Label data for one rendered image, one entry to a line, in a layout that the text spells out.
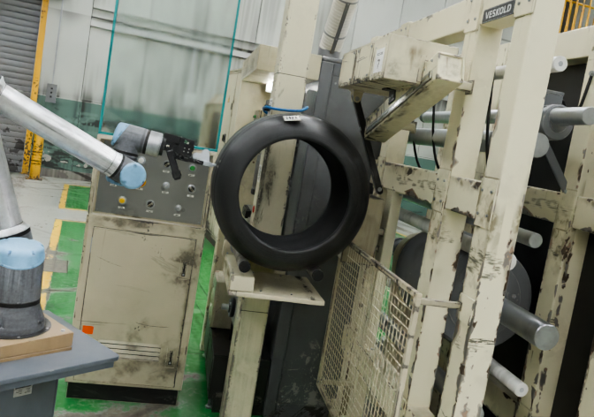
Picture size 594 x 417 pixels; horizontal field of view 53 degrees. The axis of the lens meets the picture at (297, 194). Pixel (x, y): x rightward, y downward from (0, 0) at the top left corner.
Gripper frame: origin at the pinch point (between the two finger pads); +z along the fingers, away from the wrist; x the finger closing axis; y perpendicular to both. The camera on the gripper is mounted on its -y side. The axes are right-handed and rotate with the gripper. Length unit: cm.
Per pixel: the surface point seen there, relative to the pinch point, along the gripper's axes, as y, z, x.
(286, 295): -39, 40, -8
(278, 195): -6.3, 32.2, 26.9
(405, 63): 52, 49, -35
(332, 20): 82, 42, 73
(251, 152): 9.2, 11.3, -12.6
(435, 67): 52, 56, -44
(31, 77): 9, -290, 883
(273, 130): 19.0, 16.8, -12.2
